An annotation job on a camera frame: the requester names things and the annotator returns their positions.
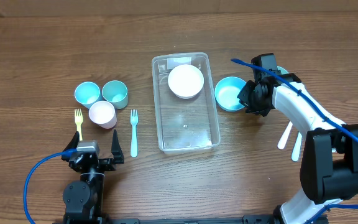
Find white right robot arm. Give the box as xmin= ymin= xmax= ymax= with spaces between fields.
xmin=237 ymin=73 xmax=358 ymax=223

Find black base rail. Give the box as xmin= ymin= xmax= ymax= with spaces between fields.
xmin=53 ymin=213 xmax=329 ymax=224

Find light blue plastic fork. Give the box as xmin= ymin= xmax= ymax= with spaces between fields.
xmin=291 ymin=132 xmax=302 ymax=162
xmin=130 ymin=110 xmax=139 ymax=157

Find teal plastic bowl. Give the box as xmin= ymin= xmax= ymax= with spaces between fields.
xmin=277 ymin=66 xmax=288 ymax=75

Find green plastic cup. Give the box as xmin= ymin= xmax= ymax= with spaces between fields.
xmin=102 ymin=80 xmax=129 ymax=109

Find clear plastic container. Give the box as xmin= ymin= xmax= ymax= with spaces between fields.
xmin=152 ymin=52 xmax=221 ymax=154

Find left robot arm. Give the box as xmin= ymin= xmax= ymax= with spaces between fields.
xmin=62 ymin=131 xmax=124 ymax=223

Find blue plastic cup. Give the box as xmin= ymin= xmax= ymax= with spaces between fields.
xmin=74 ymin=82 xmax=103 ymax=109

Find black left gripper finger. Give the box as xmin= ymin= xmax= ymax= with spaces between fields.
xmin=63 ymin=131 xmax=80 ymax=156
xmin=111 ymin=129 xmax=124 ymax=162

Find blue plastic bowl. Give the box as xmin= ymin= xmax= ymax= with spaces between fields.
xmin=214 ymin=77 xmax=246 ymax=112

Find pink plastic cup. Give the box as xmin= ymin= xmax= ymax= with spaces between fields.
xmin=89 ymin=101 xmax=117 ymax=129

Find yellow plastic fork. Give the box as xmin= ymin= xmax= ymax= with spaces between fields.
xmin=75 ymin=108 xmax=83 ymax=141

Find pink plastic spoon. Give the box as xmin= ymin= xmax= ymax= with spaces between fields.
xmin=277 ymin=121 xmax=293 ymax=150

